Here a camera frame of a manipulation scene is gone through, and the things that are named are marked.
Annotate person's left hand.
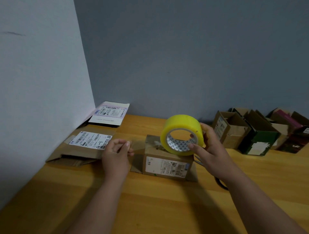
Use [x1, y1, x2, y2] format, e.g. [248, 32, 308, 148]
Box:
[101, 139, 135, 184]

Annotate person's right hand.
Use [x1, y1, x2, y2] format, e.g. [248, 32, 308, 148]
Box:
[188, 123, 240, 184]

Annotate brown carton with label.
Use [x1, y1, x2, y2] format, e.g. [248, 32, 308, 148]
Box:
[212, 110, 253, 149]

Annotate black scissors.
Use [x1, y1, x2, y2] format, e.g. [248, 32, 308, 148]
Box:
[194, 155, 229, 191]

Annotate green box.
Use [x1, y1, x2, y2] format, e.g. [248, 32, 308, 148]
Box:
[228, 108, 282, 157]

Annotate black box white label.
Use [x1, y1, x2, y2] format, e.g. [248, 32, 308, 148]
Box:
[79, 101, 130, 129]

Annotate plain brown carton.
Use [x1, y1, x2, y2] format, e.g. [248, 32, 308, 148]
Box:
[130, 134, 199, 183]

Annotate yellow tape roll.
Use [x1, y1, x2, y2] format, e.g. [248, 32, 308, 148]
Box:
[130, 114, 206, 157]

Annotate small brown cardboard box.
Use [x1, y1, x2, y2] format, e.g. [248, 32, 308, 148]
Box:
[265, 118, 291, 150]

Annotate pink and black carton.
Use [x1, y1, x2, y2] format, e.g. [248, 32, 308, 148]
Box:
[267, 108, 309, 154]

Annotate person's right forearm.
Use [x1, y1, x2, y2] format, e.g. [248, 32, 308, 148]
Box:
[223, 168, 307, 234]

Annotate person's left forearm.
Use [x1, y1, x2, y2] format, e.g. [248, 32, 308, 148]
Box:
[65, 177, 125, 234]

